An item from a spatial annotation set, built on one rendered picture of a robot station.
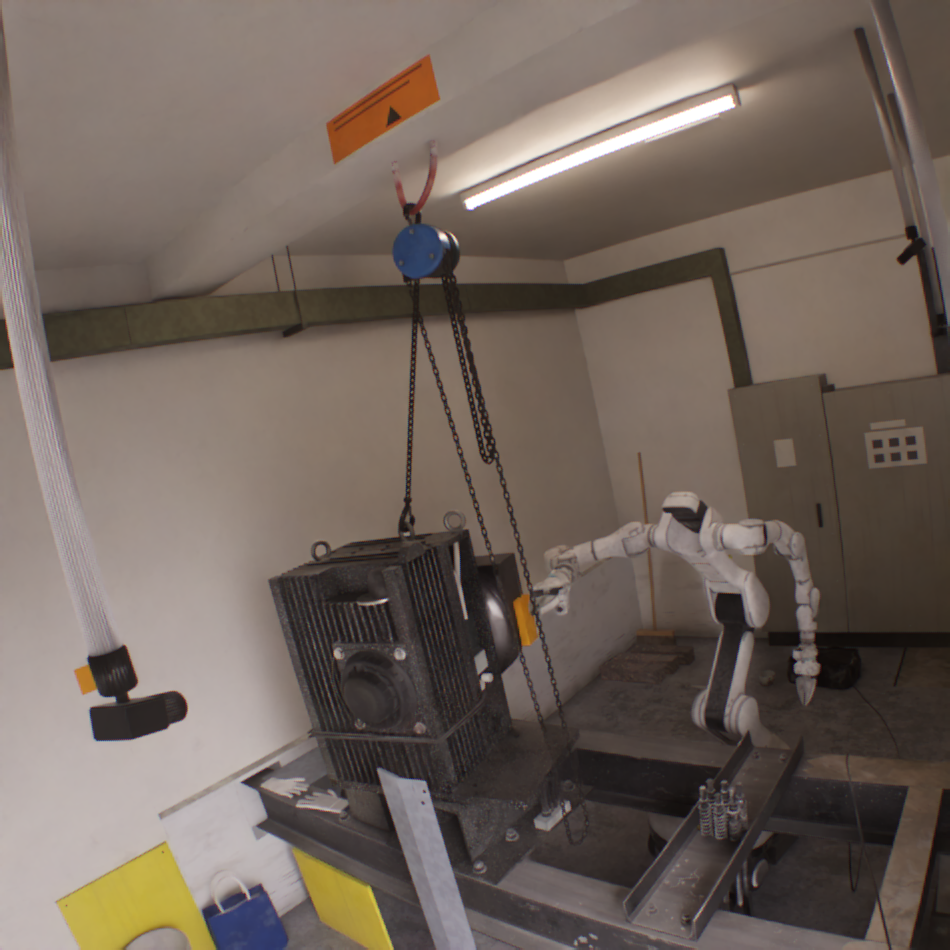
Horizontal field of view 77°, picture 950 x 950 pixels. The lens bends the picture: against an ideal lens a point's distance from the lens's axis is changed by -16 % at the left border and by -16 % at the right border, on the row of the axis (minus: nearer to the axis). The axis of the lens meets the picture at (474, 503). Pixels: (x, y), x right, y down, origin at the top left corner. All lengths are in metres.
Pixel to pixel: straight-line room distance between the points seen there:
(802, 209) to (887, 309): 0.80
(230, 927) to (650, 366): 4.15
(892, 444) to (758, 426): 0.84
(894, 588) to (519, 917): 3.12
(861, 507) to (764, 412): 0.83
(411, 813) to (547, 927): 0.56
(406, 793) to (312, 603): 0.62
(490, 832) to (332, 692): 0.66
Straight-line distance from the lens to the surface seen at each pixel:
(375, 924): 2.87
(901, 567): 4.50
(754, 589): 2.70
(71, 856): 2.89
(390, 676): 1.97
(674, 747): 2.63
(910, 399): 4.28
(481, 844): 2.24
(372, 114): 1.95
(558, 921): 2.18
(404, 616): 1.92
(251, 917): 3.11
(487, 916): 2.40
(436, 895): 2.21
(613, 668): 4.80
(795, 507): 4.52
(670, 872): 2.05
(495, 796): 2.09
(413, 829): 2.07
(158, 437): 2.92
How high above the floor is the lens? 1.99
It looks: 8 degrees down
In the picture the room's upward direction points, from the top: 12 degrees counter-clockwise
